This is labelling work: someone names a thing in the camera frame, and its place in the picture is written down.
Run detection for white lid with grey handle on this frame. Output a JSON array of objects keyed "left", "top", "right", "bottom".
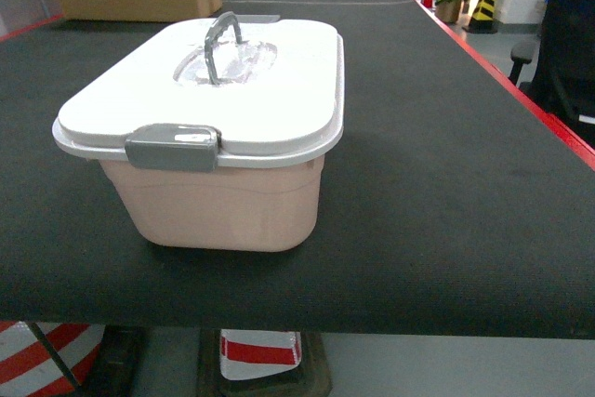
[{"left": 52, "top": 17, "right": 344, "bottom": 172}]

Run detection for pink plastic storage box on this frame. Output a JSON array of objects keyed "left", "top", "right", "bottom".
[{"left": 100, "top": 157, "right": 324, "bottom": 252}]

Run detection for black table mat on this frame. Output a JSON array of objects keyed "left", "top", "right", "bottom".
[{"left": 1, "top": 0, "right": 594, "bottom": 339}]

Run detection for red white cone underneath centre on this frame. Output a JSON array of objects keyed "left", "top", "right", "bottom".
[{"left": 197, "top": 328, "right": 334, "bottom": 397}]

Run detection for red white cone underneath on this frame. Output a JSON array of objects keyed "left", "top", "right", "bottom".
[
  {"left": 197, "top": 328, "right": 334, "bottom": 397},
  {"left": 1, "top": 321, "right": 106, "bottom": 396}
]

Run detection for yellow black striped bollard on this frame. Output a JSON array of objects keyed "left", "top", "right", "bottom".
[{"left": 464, "top": 0, "right": 496, "bottom": 33}]

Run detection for black office chair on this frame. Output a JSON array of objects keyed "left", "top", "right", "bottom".
[{"left": 520, "top": 0, "right": 594, "bottom": 146}]

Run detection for red white cone underneath left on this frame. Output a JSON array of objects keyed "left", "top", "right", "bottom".
[{"left": 1, "top": 321, "right": 106, "bottom": 396}]

